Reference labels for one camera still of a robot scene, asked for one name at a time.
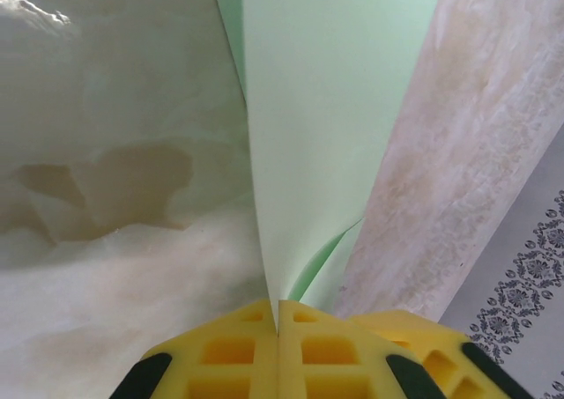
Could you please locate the light green cloth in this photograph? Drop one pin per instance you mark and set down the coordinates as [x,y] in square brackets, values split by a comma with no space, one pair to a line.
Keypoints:
[317,108]

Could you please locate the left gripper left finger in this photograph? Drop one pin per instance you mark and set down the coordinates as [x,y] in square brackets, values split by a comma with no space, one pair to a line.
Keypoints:
[220,364]

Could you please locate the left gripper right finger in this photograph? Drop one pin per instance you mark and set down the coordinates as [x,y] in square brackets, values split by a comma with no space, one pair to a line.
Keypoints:
[335,364]

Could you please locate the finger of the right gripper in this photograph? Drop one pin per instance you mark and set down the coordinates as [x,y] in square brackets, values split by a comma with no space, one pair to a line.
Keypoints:
[440,350]

